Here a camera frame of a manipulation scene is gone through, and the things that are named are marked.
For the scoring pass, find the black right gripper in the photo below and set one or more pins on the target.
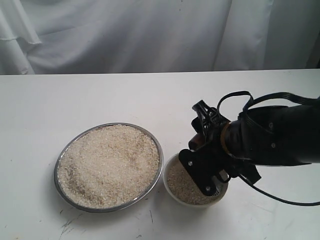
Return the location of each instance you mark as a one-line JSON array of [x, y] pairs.
[[222, 157]]

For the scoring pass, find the brown wooden cup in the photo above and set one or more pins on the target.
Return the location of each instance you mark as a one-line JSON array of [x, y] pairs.
[[197, 142]]

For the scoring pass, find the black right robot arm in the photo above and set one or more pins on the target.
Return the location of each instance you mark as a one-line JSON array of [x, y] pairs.
[[277, 130]]

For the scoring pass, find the white ceramic bowl of rice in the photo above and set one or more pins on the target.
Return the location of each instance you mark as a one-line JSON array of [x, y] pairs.
[[181, 187]]

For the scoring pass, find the steel plate of rice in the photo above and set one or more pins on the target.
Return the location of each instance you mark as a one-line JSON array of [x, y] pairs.
[[108, 167]]

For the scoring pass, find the white backdrop cloth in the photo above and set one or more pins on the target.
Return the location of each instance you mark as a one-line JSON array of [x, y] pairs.
[[150, 36]]

